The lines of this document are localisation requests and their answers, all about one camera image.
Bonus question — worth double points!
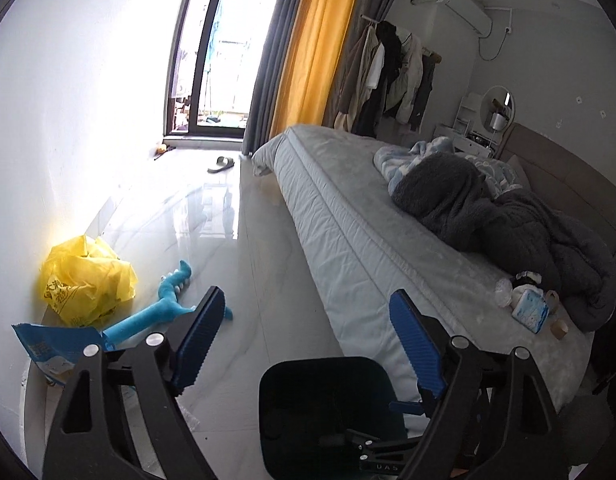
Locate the small cardboard tape core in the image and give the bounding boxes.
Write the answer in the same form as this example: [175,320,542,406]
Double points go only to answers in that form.
[550,318,569,340]

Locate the blue tissue pack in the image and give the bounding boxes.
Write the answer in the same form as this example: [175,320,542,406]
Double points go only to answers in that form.
[512,289,550,334]

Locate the clear plastic wrap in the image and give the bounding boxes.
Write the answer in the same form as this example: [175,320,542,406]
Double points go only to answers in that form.
[494,278,513,309]

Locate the dark teal trash bin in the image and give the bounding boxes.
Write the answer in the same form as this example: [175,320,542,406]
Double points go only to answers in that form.
[258,356,411,479]

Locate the blue white snack bag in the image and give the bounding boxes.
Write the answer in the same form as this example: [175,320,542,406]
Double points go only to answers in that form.
[12,323,115,386]

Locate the blue plush dinosaur toy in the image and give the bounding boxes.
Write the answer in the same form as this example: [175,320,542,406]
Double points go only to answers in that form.
[101,259,234,348]

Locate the yellow plastic bag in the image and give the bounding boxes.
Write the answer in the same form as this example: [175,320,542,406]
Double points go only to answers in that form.
[38,234,139,327]

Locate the dark grey fleece blanket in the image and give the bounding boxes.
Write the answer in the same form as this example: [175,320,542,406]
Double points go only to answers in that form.
[391,178,616,333]

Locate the grey quilted bed mattress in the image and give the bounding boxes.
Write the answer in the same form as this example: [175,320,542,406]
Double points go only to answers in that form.
[251,125,593,408]

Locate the blue white patterned duvet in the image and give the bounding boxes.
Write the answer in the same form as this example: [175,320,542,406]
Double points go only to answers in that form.
[373,136,531,198]

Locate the white dressing table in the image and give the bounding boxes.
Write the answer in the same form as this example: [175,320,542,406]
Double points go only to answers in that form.
[433,92,496,158]

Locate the grey slipper by window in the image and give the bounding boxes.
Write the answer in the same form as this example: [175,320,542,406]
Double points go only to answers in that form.
[207,156,234,174]

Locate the round vanity mirror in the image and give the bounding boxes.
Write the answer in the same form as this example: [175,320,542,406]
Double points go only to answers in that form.
[479,86,516,133]

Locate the clothes rack with garments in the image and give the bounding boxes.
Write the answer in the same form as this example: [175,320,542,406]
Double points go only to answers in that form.
[333,15,442,139]

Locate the grey curtain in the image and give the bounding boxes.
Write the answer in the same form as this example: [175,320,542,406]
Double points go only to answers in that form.
[242,0,300,156]

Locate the dark framed window door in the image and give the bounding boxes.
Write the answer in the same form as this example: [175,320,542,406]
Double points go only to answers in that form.
[163,0,277,141]

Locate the white air conditioner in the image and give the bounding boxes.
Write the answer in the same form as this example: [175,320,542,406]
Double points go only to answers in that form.
[410,0,492,38]

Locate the yellow curtain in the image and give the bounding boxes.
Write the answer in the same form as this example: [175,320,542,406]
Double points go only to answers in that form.
[269,0,355,138]

